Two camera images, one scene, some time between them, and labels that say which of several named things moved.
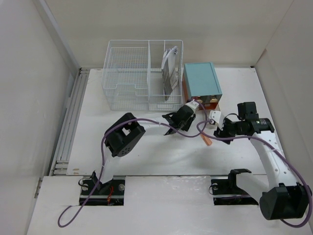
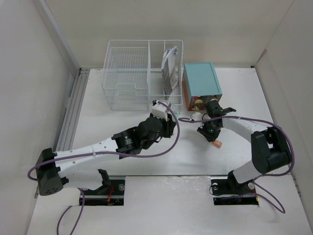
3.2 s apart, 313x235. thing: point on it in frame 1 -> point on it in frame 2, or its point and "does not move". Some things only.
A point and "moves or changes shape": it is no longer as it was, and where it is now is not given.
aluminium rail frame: (59, 165) does not move
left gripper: (185, 127) -> (167, 125)
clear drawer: (200, 107) does not move
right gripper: (218, 132) -> (210, 137)
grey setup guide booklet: (169, 71) does not move
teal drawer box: (201, 84) does not move
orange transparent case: (207, 139) moves or changes shape
